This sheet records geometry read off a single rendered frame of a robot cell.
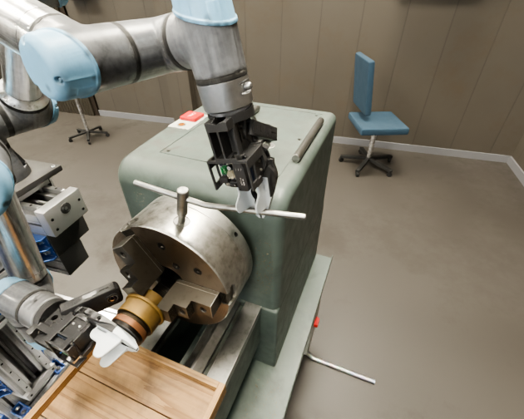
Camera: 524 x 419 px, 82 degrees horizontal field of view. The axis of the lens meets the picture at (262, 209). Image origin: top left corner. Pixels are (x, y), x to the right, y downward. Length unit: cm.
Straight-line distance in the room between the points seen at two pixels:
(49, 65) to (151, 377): 68
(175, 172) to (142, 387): 51
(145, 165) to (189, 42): 46
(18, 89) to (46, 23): 57
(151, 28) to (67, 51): 12
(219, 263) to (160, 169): 31
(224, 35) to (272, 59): 337
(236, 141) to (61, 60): 22
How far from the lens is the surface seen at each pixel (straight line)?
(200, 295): 68
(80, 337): 69
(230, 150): 47
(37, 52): 43
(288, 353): 123
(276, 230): 70
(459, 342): 217
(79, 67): 43
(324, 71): 372
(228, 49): 44
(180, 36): 46
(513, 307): 253
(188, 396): 82
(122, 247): 68
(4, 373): 152
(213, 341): 90
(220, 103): 45
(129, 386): 87
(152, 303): 67
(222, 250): 65
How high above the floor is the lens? 164
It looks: 38 degrees down
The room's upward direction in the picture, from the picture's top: straight up
